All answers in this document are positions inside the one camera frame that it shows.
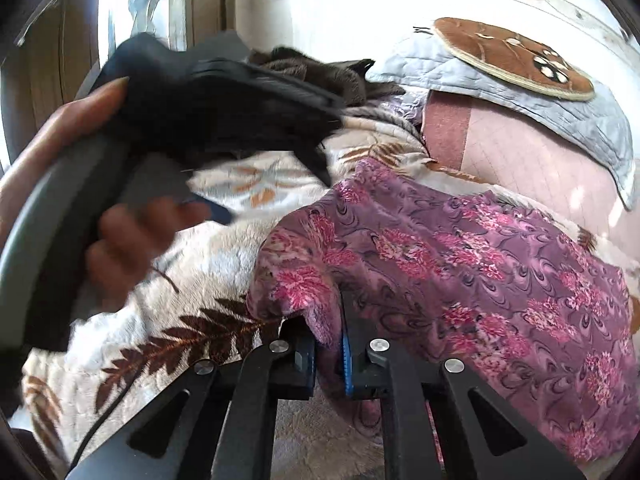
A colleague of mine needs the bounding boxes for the cream leaf-pattern plush blanket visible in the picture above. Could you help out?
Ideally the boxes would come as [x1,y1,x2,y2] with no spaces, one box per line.
[22,117,639,478]

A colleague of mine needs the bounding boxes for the brown round deer cushion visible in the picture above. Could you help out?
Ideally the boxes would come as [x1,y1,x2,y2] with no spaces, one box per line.
[434,18,596,102]

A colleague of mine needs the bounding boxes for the grey quilted pillow cover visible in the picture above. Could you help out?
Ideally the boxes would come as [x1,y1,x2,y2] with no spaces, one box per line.
[369,36,638,210]

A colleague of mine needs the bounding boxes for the purple floral fleece garment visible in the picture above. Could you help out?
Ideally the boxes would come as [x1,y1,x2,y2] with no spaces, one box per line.
[246,159,639,463]

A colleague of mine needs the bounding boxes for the left hand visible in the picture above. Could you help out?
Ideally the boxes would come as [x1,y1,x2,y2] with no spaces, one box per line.
[0,77,212,313]

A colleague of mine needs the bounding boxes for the dark brown fleece garment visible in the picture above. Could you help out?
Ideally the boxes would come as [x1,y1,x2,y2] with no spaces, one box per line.
[247,47,406,107]

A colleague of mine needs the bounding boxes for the pink bed sheet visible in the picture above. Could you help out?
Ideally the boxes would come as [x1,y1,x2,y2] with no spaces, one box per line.
[422,91,639,259]

